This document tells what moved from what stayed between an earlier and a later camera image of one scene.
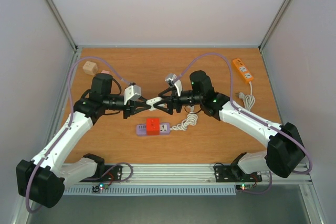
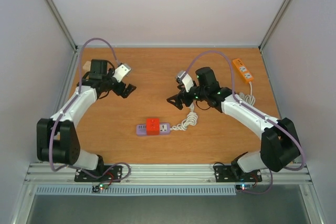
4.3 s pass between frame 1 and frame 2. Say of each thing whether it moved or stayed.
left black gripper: moved
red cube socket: stayed
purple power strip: stayed
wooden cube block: stayed
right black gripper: moved
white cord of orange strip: stayed
